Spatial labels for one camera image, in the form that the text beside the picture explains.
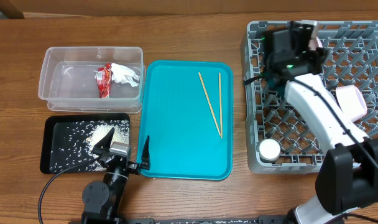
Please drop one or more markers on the black plastic tray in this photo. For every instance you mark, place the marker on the black plastic tray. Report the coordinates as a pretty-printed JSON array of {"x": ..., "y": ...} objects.
[{"x": 52, "y": 121}]

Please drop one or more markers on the clear plastic bin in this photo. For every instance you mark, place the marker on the clear plastic bin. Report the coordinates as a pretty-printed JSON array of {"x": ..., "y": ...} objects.
[{"x": 68, "y": 79}]

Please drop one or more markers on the teal serving tray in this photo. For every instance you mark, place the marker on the teal serving tray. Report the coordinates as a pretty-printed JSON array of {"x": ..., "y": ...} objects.
[{"x": 184, "y": 142}]

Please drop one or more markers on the rice grains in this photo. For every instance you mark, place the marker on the rice grains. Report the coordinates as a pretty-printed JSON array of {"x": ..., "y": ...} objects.
[{"x": 72, "y": 143}]

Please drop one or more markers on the white tissue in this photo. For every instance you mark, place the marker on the white tissue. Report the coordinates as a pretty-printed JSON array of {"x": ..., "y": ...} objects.
[{"x": 122, "y": 74}]

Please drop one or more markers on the wooden chopstick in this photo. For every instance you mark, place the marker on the wooden chopstick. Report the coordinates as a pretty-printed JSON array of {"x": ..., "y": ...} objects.
[
  {"x": 220, "y": 106},
  {"x": 209, "y": 104}
]

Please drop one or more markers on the white cup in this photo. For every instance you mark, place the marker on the white cup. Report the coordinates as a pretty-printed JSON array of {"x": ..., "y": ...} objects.
[{"x": 269, "y": 150}]

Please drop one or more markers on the red snack wrapper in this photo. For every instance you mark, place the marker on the red snack wrapper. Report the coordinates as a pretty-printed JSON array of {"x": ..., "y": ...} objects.
[{"x": 103, "y": 80}]

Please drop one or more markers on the large pink plate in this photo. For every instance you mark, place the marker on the large pink plate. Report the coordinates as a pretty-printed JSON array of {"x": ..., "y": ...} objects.
[{"x": 315, "y": 43}]

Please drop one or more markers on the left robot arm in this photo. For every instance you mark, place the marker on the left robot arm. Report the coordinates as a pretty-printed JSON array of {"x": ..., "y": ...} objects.
[{"x": 102, "y": 198}]

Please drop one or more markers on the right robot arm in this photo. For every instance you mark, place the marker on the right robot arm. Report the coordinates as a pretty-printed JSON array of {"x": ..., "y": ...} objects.
[{"x": 348, "y": 177}]

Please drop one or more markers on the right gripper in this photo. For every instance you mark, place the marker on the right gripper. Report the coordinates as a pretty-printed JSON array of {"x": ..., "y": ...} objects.
[{"x": 314, "y": 58}]

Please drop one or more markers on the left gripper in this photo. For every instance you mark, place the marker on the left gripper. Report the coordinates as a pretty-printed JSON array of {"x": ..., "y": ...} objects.
[{"x": 145, "y": 159}]

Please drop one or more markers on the grey dishwasher rack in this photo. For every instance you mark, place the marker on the grey dishwasher rack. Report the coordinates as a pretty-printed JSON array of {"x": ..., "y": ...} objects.
[{"x": 352, "y": 59}]

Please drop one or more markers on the small pink bowl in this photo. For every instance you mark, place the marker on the small pink bowl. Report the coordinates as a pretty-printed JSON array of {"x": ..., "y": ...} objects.
[{"x": 351, "y": 102}]

